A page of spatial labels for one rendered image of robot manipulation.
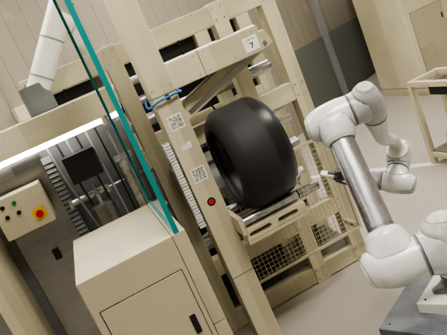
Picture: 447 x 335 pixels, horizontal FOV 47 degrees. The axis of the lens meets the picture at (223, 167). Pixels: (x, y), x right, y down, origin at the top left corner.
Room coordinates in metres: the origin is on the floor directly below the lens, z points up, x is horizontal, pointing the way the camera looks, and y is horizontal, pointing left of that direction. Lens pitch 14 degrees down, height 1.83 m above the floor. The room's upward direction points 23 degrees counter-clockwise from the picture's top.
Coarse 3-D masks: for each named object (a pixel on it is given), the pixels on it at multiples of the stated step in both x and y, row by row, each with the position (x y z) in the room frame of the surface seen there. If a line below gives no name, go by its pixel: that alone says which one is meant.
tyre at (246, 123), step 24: (216, 120) 2.55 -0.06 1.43; (240, 120) 2.48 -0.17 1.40; (264, 120) 2.46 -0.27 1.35; (216, 144) 2.90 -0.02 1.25; (240, 144) 2.40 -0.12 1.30; (264, 144) 2.40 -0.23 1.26; (288, 144) 2.44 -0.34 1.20; (240, 168) 2.40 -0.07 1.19; (264, 168) 2.38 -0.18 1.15; (288, 168) 2.42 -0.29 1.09; (240, 192) 2.79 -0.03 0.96; (264, 192) 2.41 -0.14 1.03; (288, 192) 2.53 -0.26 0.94
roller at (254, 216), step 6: (294, 192) 2.55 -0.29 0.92; (282, 198) 2.53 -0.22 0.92; (288, 198) 2.53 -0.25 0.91; (294, 198) 2.53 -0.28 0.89; (270, 204) 2.52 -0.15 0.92; (276, 204) 2.51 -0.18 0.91; (282, 204) 2.52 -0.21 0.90; (258, 210) 2.50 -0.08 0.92; (264, 210) 2.50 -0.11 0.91; (270, 210) 2.50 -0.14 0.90; (246, 216) 2.49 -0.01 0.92; (252, 216) 2.48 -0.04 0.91; (258, 216) 2.48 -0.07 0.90; (246, 222) 2.47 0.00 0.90; (252, 222) 2.49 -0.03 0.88
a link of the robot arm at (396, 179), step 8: (392, 168) 2.26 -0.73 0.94; (400, 168) 2.25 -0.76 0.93; (384, 176) 2.24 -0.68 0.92; (392, 176) 2.22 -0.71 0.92; (400, 176) 2.21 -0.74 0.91; (408, 176) 2.20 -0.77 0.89; (384, 184) 2.23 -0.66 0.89; (392, 184) 2.21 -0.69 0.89; (400, 184) 2.19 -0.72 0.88; (408, 184) 2.18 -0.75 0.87; (416, 184) 2.21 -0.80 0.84; (392, 192) 2.22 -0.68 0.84; (400, 192) 2.21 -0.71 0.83; (408, 192) 2.19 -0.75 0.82
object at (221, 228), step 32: (128, 0) 2.53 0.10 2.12; (128, 32) 2.51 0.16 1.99; (160, 64) 2.53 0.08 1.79; (160, 96) 2.52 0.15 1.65; (192, 128) 2.54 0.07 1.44; (192, 160) 2.52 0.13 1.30; (192, 192) 2.54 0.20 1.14; (224, 224) 2.52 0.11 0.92; (224, 256) 2.51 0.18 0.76; (256, 288) 2.53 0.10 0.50; (256, 320) 2.51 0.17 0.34
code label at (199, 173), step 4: (196, 168) 2.52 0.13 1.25; (200, 168) 2.52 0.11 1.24; (204, 168) 2.53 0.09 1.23; (192, 172) 2.51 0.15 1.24; (196, 172) 2.52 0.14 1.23; (200, 172) 2.52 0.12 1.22; (204, 172) 2.53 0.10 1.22; (192, 176) 2.51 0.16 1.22; (196, 176) 2.52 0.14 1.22; (200, 176) 2.52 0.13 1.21; (204, 176) 2.52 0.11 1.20; (196, 180) 2.51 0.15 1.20; (200, 180) 2.52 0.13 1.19
